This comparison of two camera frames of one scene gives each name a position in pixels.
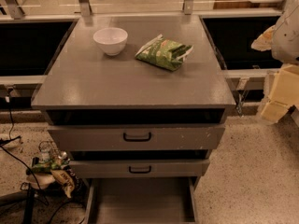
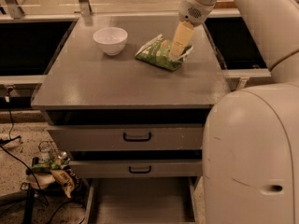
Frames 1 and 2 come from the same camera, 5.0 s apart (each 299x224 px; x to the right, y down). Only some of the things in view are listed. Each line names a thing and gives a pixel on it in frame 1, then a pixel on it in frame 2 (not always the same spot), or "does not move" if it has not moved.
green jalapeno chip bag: (166, 53) does not move
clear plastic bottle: (46, 155) does not move
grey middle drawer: (145, 167) does not move
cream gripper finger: (264, 41) → (194, 12)
